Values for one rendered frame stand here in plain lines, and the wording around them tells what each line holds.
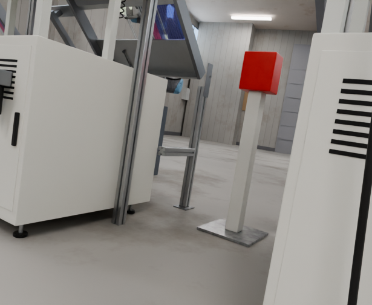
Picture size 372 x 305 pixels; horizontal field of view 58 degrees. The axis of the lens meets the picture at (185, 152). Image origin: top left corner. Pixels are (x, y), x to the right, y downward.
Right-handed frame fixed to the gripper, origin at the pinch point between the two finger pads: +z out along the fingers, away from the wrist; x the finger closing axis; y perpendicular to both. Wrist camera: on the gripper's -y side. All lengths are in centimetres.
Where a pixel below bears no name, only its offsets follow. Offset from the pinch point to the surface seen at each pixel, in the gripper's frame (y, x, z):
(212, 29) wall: -244, -450, -871
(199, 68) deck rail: -25.8, 38.0, -1.9
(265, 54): -14, 77, 9
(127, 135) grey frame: -30, 40, 58
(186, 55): -19.4, 31.0, -2.7
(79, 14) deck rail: 4.2, -30.1, 5.2
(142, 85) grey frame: -14, 42, 46
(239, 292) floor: -53, 99, 88
